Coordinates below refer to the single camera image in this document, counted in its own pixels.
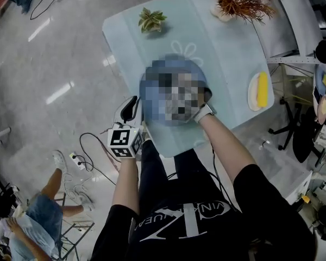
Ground white power strip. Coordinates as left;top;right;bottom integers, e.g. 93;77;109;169
68;151;86;171

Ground person's black printed T-shirt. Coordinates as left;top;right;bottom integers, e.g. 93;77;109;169
90;163;316;261

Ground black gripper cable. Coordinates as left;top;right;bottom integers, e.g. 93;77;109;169
166;142;235;209

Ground white cable coil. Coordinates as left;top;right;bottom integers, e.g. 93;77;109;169
61;172;96;212

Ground small green potted plant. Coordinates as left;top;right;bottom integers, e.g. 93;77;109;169
137;7;168;34

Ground folding side table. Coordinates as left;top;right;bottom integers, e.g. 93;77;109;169
269;62;326;106

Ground person's black trousers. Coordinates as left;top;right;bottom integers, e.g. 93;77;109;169
138;140;224;209

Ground black power strip cable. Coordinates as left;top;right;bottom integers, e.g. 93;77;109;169
78;132;118;186

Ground white desk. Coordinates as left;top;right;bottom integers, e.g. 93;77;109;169
257;134;314;209

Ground white wrist watch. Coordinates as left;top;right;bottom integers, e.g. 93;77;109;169
193;103;218;124

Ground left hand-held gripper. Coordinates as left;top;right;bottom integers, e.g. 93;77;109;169
107;95;145;160

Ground black office chair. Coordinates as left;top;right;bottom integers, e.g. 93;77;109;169
268;96;326;163

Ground pale blue plate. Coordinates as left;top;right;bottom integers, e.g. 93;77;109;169
314;64;326;92

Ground grey metal folding frame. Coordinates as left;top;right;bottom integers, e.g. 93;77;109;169
53;191;96;261

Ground light blue tablecloth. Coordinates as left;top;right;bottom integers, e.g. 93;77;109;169
101;0;276;159

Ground small pale pink plate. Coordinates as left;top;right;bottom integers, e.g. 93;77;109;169
247;72;270;112

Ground person's left forearm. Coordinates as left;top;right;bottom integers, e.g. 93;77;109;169
112;156;141;215

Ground yellow corn cob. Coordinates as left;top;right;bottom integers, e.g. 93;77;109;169
256;71;270;108

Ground person's right forearm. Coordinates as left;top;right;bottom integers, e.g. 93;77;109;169
199;115;258;184

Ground blue round plate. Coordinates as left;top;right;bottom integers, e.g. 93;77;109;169
139;58;210;126

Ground black floor cable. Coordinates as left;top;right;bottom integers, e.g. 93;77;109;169
29;0;72;21

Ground white printed bag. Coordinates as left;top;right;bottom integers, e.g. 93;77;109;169
313;125;326;148

